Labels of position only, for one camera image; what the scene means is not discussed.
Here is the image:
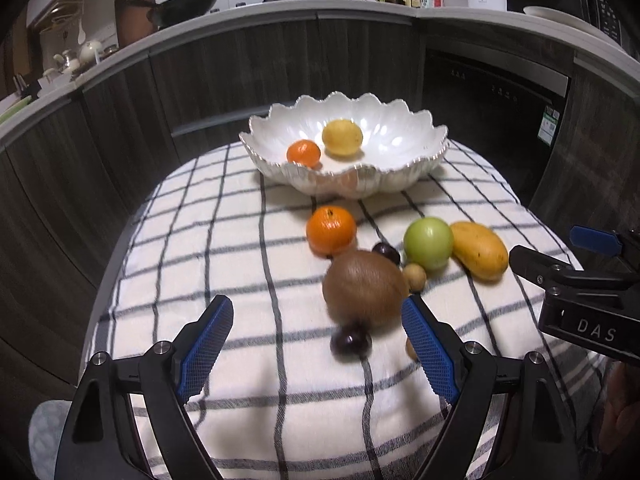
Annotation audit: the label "copper pot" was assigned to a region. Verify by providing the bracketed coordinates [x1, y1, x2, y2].
[115, 0, 157, 46]

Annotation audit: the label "dark plum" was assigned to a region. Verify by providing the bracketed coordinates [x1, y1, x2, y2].
[372, 241, 402, 267]
[330, 321, 373, 359]

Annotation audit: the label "metal teapot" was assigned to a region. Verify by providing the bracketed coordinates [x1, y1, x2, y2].
[52, 50, 81, 73]

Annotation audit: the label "white plate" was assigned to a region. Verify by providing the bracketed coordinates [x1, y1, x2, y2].
[522, 5, 596, 31]

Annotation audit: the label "black dishwasher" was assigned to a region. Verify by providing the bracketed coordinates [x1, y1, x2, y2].
[422, 50, 571, 201]

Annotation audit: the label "small mandarin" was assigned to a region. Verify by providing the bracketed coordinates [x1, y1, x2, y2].
[286, 140, 322, 169]

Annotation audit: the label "person's right forearm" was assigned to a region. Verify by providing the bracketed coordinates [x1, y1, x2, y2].
[607, 360, 640, 466]

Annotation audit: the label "pale quilted fabric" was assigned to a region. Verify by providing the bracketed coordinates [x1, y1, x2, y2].
[28, 399, 76, 480]

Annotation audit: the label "dark wood kitchen cabinets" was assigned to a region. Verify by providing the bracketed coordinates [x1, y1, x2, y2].
[0, 7, 640, 411]

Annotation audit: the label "yellow lemon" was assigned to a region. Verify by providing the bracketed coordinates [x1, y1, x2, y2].
[321, 118, 364, 158]

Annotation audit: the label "white scalloped bowl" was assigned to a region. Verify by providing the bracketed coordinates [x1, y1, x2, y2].
[239, 91, 450, 200]

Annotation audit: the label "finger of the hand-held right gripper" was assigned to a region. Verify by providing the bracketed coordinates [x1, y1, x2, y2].
[570, 225, 640, 273]
[509, 244, 567, 289]

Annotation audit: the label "green apple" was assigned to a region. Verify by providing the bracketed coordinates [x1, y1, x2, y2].
[403, 216, 455, 271]

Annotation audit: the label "yellow mango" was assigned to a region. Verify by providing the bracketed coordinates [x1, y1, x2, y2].
[450, 221, 509, 282]

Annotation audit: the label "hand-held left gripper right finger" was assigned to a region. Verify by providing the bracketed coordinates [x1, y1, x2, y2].
[400, 294, 586, 480]

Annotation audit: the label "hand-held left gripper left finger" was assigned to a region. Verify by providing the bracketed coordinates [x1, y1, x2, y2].
[52, 294, 235, 480]

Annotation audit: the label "brown kiwi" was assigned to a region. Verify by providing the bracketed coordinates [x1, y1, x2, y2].
[322, 250, 410, 333]

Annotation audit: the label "green tray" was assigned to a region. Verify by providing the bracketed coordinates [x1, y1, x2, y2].
[0, 95, 36, 122]

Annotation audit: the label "black wok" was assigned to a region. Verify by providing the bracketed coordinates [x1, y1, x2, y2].
[145, 0, 220, 31]

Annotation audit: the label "large orange mandarin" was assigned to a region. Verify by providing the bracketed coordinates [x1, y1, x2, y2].
[306, 206, 358, 257]

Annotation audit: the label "white checkered cloth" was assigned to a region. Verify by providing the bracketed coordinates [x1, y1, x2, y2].
[80, 137, 608, 480]

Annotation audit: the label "green label sticker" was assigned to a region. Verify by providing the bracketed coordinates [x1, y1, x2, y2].
[537, 107, 561, 143]

